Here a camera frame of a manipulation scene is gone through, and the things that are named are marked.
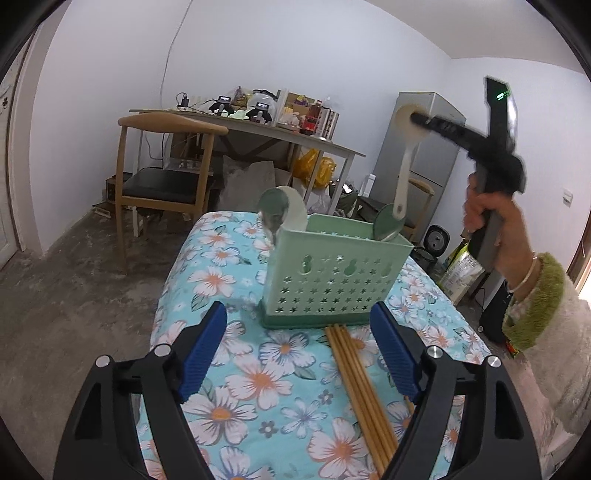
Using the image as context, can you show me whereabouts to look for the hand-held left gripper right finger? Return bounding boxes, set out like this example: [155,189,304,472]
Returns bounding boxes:
[369,301,541,480]

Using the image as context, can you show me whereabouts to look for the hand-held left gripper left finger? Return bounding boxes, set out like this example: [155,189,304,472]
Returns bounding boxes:
[53,301,228,480]

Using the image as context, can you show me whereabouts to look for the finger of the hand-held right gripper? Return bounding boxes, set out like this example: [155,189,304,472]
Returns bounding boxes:
[410,112,483,155]

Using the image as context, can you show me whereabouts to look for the bundle of wooden chopsticks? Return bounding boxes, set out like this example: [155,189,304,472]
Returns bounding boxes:
[324,324,416,476]

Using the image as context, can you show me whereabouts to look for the beige rice paddle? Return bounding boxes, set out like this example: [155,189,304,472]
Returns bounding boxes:
[392,105,423,221]

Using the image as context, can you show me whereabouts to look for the green perforated utensil holder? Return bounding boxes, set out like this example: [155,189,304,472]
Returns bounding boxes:
[257,213,415,330]

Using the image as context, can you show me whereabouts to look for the metal spoon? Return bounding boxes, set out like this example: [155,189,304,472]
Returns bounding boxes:
[257,189,291,252]

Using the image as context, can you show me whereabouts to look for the beige ladle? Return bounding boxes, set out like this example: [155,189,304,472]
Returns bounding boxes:
[277,186,308,232]

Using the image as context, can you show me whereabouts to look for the person's right forearm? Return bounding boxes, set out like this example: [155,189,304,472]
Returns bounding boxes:
[501,251,591,480]

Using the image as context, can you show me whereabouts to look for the person's right hand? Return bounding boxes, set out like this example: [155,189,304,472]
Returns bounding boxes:
[463,173,539,296]

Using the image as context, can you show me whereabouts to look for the silver fridge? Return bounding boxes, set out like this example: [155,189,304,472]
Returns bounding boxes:
[373,91,467,245]

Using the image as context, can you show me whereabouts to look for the blue floral quilt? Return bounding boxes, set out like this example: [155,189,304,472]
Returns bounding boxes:
[136,210,492,480]

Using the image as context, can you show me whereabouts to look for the yellow white rice sack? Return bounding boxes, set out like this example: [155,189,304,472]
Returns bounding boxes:
[438,240,483,305]

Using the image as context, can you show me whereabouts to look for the black rice cooker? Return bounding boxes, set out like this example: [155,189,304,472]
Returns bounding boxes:
[411,224,451,273]

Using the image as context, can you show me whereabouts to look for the wooden chair black seat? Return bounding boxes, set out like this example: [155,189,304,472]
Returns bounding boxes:
[115,113,230,259]
[355,178,437,241]

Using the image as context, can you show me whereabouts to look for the dark green bag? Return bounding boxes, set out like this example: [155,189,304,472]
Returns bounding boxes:
[330,182,358,208]

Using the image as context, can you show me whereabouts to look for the yellow plastic bag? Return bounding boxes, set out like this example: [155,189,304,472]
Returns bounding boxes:
[295,148,338,188]

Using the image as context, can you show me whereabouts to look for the small cardboard box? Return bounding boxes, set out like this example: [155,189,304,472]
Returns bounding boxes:
[284,91,315,112]

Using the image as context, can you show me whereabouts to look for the wooden table white legs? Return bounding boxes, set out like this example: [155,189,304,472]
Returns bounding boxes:
[129,108,366,195]

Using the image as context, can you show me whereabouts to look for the grey sack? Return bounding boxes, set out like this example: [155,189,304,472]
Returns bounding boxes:
[217,154,287,213]

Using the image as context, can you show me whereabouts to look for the white plastic bag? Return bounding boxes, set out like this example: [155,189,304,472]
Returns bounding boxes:
[249,92,278,114]

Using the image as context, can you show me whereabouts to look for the white panelled door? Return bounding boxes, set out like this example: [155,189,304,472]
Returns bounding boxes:
[0,69,21,273]

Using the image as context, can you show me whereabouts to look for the silver bracelet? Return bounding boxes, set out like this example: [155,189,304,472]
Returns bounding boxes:
[505,254,541,296]

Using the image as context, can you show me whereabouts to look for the white wall cable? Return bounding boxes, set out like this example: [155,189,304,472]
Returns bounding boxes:
[159,0,195,109]

